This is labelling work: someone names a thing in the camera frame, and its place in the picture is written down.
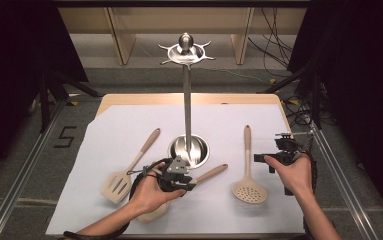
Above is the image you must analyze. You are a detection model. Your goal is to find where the black metal stand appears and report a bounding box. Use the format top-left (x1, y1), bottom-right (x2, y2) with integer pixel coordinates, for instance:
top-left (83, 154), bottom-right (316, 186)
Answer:
top-left (258, 66), bottom-right (323, 129)
top-left (38, 71), bottom-right (103, 134)

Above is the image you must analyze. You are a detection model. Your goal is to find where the thin white floor cable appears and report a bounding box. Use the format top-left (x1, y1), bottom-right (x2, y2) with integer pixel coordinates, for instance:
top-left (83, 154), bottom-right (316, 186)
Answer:
top-left (192, 66), bottom-right (270, 85)

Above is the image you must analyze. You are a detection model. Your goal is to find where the white table sheet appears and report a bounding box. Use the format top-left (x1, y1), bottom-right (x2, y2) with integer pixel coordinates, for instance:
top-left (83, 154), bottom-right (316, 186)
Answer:
top-left (45, 103), bottom-right (305, 236)

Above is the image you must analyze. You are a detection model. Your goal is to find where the steel utensil rack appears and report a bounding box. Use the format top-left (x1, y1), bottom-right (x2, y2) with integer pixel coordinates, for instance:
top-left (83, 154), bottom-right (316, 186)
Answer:
top-left (158, 32), bottom-right (217, 170)

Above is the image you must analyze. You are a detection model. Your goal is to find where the person's left hand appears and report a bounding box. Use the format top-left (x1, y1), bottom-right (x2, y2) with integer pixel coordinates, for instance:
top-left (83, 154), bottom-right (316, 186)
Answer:
top-left (128, 166), bottom-right (187, 216)

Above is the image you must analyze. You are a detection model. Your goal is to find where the beige spoon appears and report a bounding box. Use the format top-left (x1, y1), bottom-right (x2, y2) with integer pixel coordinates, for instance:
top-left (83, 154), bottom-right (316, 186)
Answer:
top-left (135, 163), bottom-right (229, 224)

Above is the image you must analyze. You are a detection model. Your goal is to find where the beige skimmer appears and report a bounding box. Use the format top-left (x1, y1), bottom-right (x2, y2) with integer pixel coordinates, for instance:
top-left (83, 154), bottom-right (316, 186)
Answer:
top-left (231, 124), bottom-right (269, 205)

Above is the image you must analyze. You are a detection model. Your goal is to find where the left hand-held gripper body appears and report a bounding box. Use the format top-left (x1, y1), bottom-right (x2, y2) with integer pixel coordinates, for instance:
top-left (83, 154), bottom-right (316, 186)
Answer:
top-left (157, 155), bottom-right (190, 194)

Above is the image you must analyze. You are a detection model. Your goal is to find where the bundle of black floor cables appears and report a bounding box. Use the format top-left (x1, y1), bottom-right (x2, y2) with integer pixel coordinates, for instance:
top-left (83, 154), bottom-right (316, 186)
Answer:
top-left (247, 8), bottom-right (300, 79)

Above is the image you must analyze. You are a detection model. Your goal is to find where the aluminium floor rail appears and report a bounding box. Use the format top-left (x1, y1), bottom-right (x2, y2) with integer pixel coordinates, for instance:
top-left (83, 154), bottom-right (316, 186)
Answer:
top-left (0, 99), bottom-right (67, 240)
top-left (308, 123), bottom-right (380, 240)

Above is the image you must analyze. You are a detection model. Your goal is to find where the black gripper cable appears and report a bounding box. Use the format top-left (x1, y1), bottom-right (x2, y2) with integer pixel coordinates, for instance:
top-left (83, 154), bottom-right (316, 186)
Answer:
top-left (62, 158), bottom-right (167, 240)
top-left (298, 146), bottom-right (318, 240)

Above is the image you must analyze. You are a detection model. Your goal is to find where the person's right hand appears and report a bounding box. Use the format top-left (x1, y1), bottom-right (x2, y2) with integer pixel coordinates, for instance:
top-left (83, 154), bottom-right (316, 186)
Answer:
top-left (264, 154), bottom-right (313, 198)

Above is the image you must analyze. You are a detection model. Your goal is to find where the light wooden shelf unit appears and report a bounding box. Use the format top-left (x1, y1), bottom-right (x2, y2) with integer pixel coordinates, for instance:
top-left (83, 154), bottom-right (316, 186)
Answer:
top-left (58, 6), bottom-right (308, 66)

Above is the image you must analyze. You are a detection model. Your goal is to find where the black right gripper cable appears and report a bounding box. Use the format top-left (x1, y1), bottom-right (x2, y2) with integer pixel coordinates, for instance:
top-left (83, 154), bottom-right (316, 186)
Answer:
top-left (298, 146), bottom-right (318, 240)

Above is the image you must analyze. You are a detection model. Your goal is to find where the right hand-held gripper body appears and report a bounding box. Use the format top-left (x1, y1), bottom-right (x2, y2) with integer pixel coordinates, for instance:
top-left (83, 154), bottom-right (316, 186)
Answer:
top-left (268, 131), bottom-right (314, 174)

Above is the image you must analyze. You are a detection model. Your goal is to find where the beige slotted spatula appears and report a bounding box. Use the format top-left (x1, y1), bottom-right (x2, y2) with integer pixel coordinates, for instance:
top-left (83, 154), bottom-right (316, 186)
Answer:
top-left (99, 128), bottom-right (162, 205)

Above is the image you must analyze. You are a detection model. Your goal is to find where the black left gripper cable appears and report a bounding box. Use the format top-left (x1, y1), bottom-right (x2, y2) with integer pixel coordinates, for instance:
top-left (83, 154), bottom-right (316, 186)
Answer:
top-left (62, 158), bottom-right (167, 240)

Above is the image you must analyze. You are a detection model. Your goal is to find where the black curtain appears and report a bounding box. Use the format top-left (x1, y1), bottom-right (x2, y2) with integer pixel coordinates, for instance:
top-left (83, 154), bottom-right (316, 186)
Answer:
top-left (0, 0), bottom-right (90, 188)
top-left (287, 0), bottom-right (383, 228)

